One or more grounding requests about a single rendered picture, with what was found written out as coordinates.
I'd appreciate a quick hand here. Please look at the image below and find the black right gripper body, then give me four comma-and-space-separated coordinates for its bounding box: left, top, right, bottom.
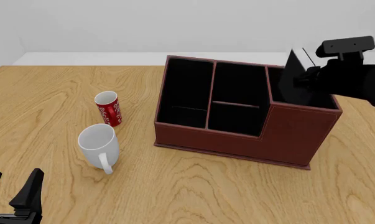
317, 58, 366, 95

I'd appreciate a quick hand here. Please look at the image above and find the black flat plate on stalk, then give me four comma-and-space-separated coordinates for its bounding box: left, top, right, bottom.
315, 35, 375, 62

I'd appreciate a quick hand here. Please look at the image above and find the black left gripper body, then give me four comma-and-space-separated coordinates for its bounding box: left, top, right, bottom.
0, 209, 44, 224

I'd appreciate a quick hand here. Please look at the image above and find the red-brown desk caddy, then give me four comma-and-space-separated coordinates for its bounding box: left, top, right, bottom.
153, 54, 343, 171

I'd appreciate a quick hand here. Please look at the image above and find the red mug with white print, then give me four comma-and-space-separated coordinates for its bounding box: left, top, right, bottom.
94, 90, 123, 128

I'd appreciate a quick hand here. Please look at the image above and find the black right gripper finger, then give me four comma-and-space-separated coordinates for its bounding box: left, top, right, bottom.
294, 73, 320, 89
304, 65, 322, 75

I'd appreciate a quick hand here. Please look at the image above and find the black book with white pages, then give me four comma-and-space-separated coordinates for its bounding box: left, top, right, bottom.
279, 48, 319, 106

